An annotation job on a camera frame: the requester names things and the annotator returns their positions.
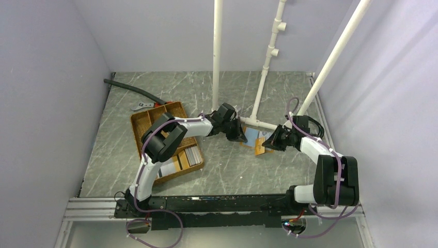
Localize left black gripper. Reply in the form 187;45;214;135
221;117;247;143

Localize orange leather card holder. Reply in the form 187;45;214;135
240;127;274;153

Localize gold VIP card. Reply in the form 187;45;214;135
255;137;266;156

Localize woven brown divided tray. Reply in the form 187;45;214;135
130;101;205;187

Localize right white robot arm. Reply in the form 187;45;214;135
262;116;359;214

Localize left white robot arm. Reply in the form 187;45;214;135
125;103;247;217

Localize stack of credit cards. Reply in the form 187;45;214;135
184;146;202;167

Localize coiled black cable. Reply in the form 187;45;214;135
303;115;325;138

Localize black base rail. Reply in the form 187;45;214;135
114;191;307;230

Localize black foam hose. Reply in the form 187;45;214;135
104;77;167;106

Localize red handled adjustable wrench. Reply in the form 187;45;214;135
130;101;172;112

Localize white PVC pipe frame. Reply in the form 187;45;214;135
210;0;373;131

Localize aluminium frame rail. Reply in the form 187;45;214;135
54;197;116;247

